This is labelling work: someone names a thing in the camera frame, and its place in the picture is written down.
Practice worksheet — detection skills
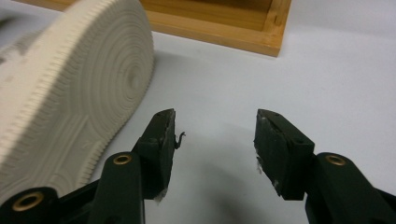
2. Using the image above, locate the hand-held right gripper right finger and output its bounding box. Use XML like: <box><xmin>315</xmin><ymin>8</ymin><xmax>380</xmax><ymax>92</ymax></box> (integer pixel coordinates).
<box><xmin>253</xmin><ymin>108</ymin><xmax>316</xmax><ymax>202</ymax></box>

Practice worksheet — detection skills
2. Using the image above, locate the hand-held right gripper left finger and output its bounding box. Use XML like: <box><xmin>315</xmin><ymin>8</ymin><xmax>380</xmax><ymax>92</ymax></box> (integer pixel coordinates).
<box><xmin>132</xmin><ymin>107</ymin><xmax>187</xmax><ymax>203</ymax></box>

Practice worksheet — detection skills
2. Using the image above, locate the white and grey sneaker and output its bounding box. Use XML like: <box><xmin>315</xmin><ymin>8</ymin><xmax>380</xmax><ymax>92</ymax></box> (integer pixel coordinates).
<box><xmin>0</xmin><ymin>0</ymin><xmax>156</xmax><ymax>204</ymax></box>

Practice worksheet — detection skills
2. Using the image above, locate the wooden shoe rack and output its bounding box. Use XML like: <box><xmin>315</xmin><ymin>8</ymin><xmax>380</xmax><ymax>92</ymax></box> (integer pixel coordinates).
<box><xmin>12</xmin><ymin>0</ymin><xmax>292</xmax><ymax>58</ymax></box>

